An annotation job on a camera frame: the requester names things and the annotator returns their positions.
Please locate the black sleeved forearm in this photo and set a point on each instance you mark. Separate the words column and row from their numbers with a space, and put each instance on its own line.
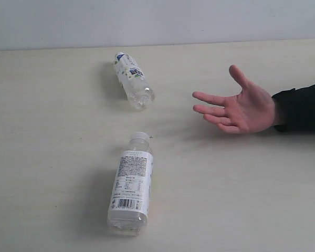
column 296, row 110

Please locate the clear bottle white text label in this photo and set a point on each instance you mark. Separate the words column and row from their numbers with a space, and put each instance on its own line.
column 129, row 203

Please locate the clear bottle blue green label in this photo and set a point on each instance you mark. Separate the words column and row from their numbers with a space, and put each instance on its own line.
column 133, row 81

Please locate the person's open hand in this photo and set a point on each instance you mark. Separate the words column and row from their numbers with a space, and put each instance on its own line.
column 251, row 111

